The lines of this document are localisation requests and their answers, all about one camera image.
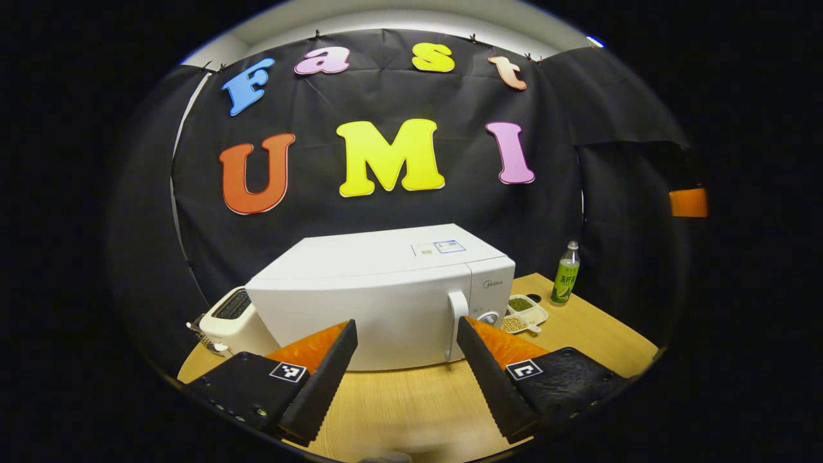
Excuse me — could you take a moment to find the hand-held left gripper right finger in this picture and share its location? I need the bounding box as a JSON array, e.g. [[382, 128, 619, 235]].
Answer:
[[457, 316, 631, 444]]

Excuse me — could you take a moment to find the green tea bottle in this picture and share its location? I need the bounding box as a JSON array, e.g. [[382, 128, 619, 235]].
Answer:
[[550, 241, 581, 306]]

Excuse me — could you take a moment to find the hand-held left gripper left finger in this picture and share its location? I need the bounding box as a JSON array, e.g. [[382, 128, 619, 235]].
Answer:
[[186, 320, 359, 446]]

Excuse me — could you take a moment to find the white divided dish of beans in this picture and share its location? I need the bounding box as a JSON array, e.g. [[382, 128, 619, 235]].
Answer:
[[500, 294, 550, 335]]

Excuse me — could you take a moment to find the white microwave oven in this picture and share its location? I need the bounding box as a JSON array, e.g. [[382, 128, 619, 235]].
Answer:
[[245, 223, 516, 372]]

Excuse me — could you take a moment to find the white toaster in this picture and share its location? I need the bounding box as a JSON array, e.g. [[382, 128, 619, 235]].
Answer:
[[198, 286, 280, 358]]

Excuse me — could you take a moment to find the small wire basket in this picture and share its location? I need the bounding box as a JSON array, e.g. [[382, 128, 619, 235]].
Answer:
[[186, 320, 229, 354]]

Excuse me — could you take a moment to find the black backdrop cloth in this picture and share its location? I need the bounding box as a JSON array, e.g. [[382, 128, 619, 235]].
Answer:
[[106, 29, 708, 380]]

